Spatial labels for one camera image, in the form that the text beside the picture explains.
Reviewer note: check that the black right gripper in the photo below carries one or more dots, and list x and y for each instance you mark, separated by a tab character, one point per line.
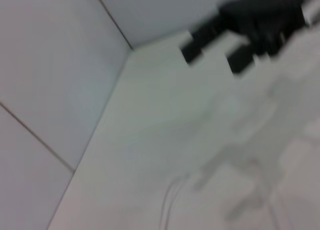
265	17

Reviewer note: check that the clear transparent glasses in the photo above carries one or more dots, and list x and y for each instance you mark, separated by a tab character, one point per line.
202	181

